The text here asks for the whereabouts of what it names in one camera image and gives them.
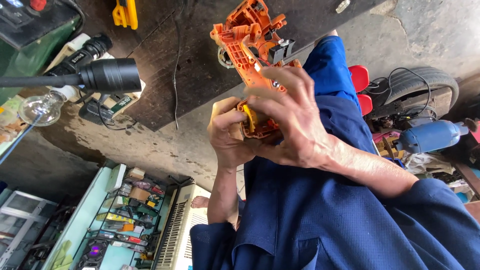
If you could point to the person's left hand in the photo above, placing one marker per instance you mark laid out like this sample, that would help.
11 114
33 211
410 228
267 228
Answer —
225 144

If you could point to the person's right hand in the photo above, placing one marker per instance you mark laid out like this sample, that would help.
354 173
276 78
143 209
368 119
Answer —
300 127

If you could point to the person's left fingers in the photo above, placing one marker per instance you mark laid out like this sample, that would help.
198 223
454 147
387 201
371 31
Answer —
228 112

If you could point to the orange power tool housing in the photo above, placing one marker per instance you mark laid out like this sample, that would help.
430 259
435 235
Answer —
240 47

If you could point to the yellow plastic tool part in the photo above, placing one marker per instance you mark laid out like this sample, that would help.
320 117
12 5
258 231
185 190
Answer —
250 118

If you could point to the person's bare foot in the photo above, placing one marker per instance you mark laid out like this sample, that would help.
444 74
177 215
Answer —
199 202

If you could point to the person's blue trousers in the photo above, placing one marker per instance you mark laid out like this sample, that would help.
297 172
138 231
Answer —
330 67

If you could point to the white slatted appliance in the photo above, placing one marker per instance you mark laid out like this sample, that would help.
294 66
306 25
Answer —
178 232

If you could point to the red plastic stool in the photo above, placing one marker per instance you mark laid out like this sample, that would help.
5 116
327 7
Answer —
365 104
359 78

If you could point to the black power adapter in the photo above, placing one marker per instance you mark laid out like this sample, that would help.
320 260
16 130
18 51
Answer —
92 112

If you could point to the yellow plastic tool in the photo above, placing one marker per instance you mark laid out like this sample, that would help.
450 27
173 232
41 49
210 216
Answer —
125 14

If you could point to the person's blue shirt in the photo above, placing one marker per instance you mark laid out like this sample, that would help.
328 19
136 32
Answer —
318 225

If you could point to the black power drill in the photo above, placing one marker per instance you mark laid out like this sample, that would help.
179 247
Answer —
84 54

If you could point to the small clear plastic piece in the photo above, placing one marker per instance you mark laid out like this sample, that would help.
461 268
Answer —
342 5

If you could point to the clear light bulb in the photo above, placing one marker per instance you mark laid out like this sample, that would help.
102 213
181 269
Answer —
39 108

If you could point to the black speaker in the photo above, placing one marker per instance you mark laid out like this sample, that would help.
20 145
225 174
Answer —
93 255

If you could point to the blue electric motor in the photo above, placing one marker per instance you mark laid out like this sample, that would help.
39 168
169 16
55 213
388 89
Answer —
431 135

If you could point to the black rubber tyre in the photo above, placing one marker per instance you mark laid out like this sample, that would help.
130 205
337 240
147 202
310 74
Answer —
431 80

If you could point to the green machine with black panel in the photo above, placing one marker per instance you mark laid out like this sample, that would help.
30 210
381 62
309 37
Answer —
33 45

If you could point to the heap of workshop clutter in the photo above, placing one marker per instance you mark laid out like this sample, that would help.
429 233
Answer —
431 168

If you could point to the blue rod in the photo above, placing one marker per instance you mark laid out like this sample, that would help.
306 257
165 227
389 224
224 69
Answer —
18 140

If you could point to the red knob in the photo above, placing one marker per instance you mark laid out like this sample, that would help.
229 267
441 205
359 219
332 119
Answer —
38 4

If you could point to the green gloves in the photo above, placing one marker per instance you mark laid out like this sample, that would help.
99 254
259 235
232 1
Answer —
62 258

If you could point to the glass cabinet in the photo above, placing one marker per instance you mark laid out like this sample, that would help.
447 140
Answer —
22 221

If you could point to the black trigger switch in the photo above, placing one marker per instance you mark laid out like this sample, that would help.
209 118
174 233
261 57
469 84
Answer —
280 52

